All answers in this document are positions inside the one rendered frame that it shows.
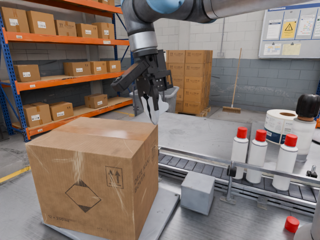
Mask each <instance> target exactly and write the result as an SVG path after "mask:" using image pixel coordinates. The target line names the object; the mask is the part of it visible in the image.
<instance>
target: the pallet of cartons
mask: <svg viewBox="0 0 320 240"><path fill-rule="evenodd" d="M163 52H164V57H165V62H166V68H167V70H170V71H171V76H172V82H173V86H177V87H179V90H178V92H177V97H176V108H175V113H177V114H179V113H184V114H190V115H195V116H198V117H203V116H204V117H206V116H207V112H210V107H211V106H210V105H209V95H210V79H211V67H212V55H213V51H212V50H163ZM166 78H167V82H169V84H171V80H170V75H168V76H166Z"/></svg>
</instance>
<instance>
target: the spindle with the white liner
mask: <svg viewBox="0 0 320 240"><path fill-rule="evenodd" d="M319 111H320V96H319V95H316V94H302V95H301V96H300V97H299V99H298V103H297V107H296V111H295V112H296V114H297V115H298V116H297V117H296V118H294V119H293V123H292V127H291V131H290V134H294V135H297V136H298V139H297V143H296V147H297V148H298V153H297V157H296V161H299V162H304V161H307V155H308V154H309V150H310V145H311V142H312V138H313V134H314V131H315V127H316V123H317V122H316V121H315V120H314V118H315V117H317V116H318V114H319Z"/></svg>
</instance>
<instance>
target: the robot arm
mask: <svg viewBox="0 0 320 240"><path fill-rule="evenodd" d="M309 1H314V0H120V2H121V10H122V12H123V17H124V21H125V25H126V30H127V35H128V38H129V43H130V49H131V52H133V54H132V55H133V58H134V59H136V58H140V60H138V61H136V62H135V63H134V64H133V65H132V66H130V67H129V68H128V69H127V70H126V71H125V72H124V73H123V74H122V75H120V76H119V77H117V78H116V79H115V80H114V81H113V83H112V84H111V86H112V88H113V89H114V90H115V91H116V92H119V91H121V92H122V91H125V90H126V89H127V88H128V87H129V85H130V84H132V83H133V82H134V80H136V86H137V90H138V96H139V99H140V102H141V105H142V107H143V109H144V110H145V113H146V114H147V116H148V118H149V119H150V121H151V122H152V123H153V124H154V125H157V124H158V121H159V116H160V115H161V114H162V113H164V112H165V111H166V110H167V109H168V108H169V105H168V103H166V102H163V101H162V100H161V96H160V94H159V92H161V91H165V90H167V89H170V88H173V82H172V76H171V71H170V70H167V68H166V62H165V57H164V52H163V49H162V50H158V49H156V48H157V46H158V44H157V39H156V34H155V29H154V24H153V23H154V22H155V21H157V20H158V19H161V18H165V19H172V20H183V21H190V22H197V23H200V24H207V23H208V24H210V23H213V22H215V21H216V20H217V19H220V18H225V17H230V16H236V15H241V14H246V13H251V12H256V11H261V10H268V9H273V8H278V7H283V6H289V5H293V4H299V3H304V2H309ZM168 75H170V80H171V84H169V82H167V78H166V76H168ZM293 240H320V191H319V195H318V199H317V204H316V208H315V213H314V217H313V222H312V223H309V224H305V225H303V226H301V227H299V228H298V229H297V231H296V233H295V235H294V239H293Z"/></svg>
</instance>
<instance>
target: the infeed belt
mask: <svg viewBox="0 0 320 240"><path fill-rule="evenodd" d="M158 163H160V164H164V165H168V166H172V167H175V168H179V169H183V170H188V171H193V172H197V173H201V174H205V175H209V176H213V177H215V178H218V179H222V180H227V181H229V175H228V176H227V171H226V170H227V168H223V167H218V166H214V165H210V164H205V163H202V162H197V161H193V160H188V159H184V158H179V157H175V156H171V155H166V154H162V153H160V155H159V156H158ZM246 174H247V173H245V172H244V173H243V178H242V179H241V180H234V179H232V182H235V183H238V184H242V185H246V186H250V187H254V188H257V189H261V190H266V191H270V192H274V193H277V194H281V195H285V196H289V197H293V198H297V199H300V200H305V201H309V202H313V203H317V199H318V195H319V191H320V190H318V189H313V188H309V187H305V186H301V185H297V184H292V183H290V185H289V189H288V191H279V190H276V189H275V188H273V186H272V182H273V179H270V178H266V177H261V180H260V184H251V183H249V182H247V181H246Z"/></svg>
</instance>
